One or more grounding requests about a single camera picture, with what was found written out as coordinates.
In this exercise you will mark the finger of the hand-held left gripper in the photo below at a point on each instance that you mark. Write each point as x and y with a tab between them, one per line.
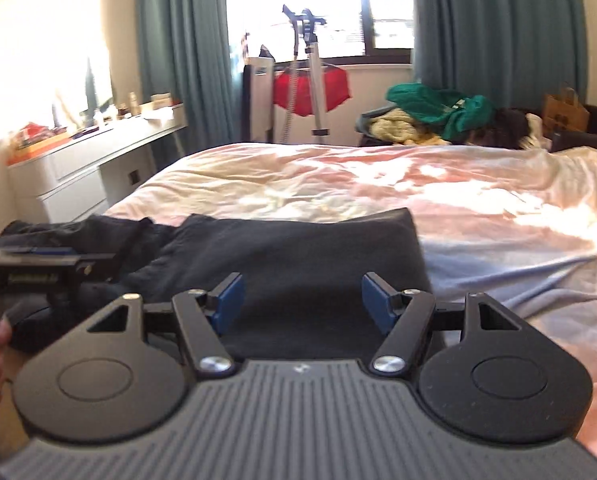
96	262

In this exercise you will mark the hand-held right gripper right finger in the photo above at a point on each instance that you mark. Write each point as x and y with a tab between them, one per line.
376	300

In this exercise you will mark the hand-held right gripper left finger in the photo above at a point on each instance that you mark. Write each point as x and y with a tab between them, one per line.
228	300

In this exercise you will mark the dark grey garment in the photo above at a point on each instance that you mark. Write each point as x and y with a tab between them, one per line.
298	255

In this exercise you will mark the white dresser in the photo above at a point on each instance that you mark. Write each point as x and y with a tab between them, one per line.
78	170

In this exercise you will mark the red orange packets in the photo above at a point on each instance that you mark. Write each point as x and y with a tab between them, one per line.
36	135

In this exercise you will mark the pastel pink blue blanket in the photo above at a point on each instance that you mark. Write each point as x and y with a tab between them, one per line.
478	200

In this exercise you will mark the grey laundry basket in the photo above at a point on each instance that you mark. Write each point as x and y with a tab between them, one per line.
364	127

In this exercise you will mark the beige cardboard box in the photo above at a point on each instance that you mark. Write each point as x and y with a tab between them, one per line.
161	101

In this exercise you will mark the yellow knitted cloth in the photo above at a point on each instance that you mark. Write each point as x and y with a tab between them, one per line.
403	127

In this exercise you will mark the white appliance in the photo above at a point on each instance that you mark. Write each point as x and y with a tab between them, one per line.
257	100

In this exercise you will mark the green garment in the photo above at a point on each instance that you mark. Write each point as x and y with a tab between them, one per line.
433	105

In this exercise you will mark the red cloth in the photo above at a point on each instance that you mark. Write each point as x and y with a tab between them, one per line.
333	90

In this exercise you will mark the dark cloth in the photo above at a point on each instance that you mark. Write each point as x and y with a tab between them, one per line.
508	125

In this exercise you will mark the teal curtain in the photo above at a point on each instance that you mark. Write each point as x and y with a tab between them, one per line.
183	50
493	25

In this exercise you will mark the white cloth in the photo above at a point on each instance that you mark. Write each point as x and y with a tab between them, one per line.
534	124

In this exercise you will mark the garment steamer stand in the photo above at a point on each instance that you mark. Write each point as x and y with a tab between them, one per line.
311	70

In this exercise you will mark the brown paper bag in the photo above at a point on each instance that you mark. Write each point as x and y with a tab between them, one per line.
565	112

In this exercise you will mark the dark armchair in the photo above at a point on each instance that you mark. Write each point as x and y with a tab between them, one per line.
593	130

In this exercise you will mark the wall socket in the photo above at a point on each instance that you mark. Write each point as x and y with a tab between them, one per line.
134	177

